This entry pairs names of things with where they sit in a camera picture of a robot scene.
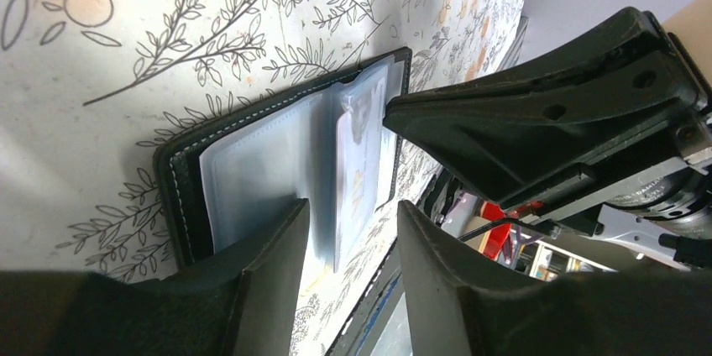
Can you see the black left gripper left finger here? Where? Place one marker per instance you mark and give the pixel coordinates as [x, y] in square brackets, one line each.
[240, 301]

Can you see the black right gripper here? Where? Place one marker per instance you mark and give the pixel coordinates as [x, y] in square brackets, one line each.
[618, 117]

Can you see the black leather card holder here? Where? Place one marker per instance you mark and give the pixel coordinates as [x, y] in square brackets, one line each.
[224, 181]

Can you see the floral patterned table mat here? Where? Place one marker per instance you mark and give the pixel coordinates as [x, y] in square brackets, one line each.
[90, 89]

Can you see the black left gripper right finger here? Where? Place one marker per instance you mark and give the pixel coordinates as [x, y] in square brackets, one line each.
[461, 303]

